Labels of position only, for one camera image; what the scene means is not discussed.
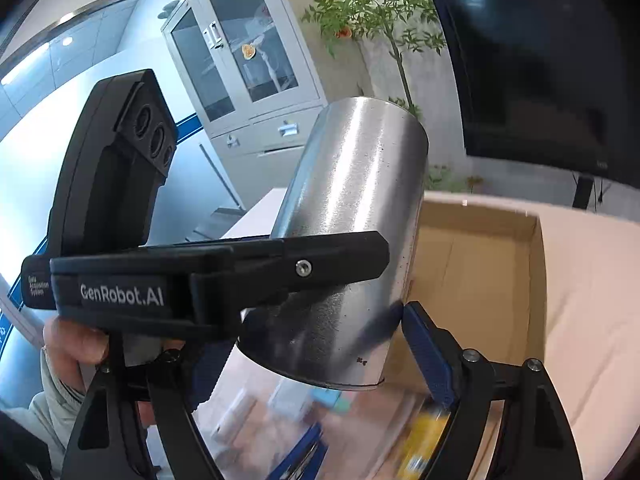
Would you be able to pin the brown cardboard box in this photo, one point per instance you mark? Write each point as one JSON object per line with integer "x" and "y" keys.
{"x": 480, "y": 280}

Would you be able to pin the white low table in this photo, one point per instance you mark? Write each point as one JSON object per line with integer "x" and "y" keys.
{"x": 250, "y": 215}

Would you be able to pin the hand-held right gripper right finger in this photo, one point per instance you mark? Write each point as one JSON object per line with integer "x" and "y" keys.
{"x": 426, "y": 355}

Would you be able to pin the black television screen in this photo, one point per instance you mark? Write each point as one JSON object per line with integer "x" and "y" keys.
{"x": 540, "y": 60}

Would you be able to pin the person's left forearm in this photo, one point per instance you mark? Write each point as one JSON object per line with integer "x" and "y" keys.
{"x": 45, "y": 405}

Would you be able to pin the person's left hand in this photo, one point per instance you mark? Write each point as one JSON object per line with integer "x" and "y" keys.
{"x": 75, "y": 340}

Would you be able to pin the black television stand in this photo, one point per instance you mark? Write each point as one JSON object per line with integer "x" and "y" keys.
{"x": 585, "y": 191}

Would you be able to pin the silver metal cylinder cup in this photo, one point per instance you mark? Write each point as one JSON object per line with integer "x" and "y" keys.
{"x": 350, "y": 200}

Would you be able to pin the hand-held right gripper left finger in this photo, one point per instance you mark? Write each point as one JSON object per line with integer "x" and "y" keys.
{"x": 206, "y": 379}

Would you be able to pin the tall green leafy plant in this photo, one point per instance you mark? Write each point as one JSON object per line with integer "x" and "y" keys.
{"x": 385, "y": 15}

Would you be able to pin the blue packet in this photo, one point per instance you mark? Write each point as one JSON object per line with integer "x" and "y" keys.
{"x": 300, "y": 455}

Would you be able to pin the teal small box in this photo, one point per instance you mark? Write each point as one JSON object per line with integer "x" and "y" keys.
{"x": 334, "y": 400}

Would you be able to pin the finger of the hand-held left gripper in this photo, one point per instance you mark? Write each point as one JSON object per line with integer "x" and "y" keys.
{"x": 320, "y": 260}

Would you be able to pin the grey glass door cabinet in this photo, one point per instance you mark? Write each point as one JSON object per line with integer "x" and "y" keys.
{"x": 240, "y": 60}

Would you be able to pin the yellow packet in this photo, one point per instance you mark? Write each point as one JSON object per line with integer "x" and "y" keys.
{"x": 424, "y": 440}

